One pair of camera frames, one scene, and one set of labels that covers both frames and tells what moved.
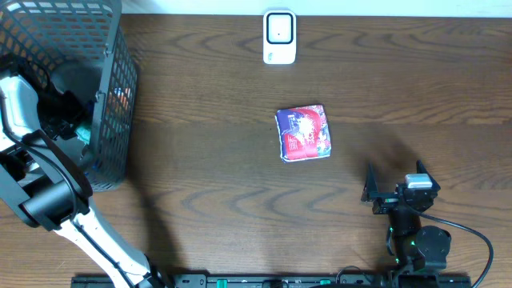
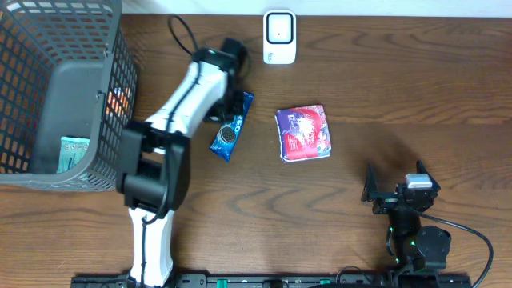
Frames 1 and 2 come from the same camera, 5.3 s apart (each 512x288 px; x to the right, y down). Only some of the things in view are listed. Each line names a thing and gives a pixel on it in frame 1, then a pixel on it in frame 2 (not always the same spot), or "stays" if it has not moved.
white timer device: [279, 37] stays
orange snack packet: [118, 100] stays
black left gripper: [74, 116] → [230, 107]
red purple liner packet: [303, 133] stays
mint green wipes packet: [83, 134] → [73, 150]
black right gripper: [394, 198] stays
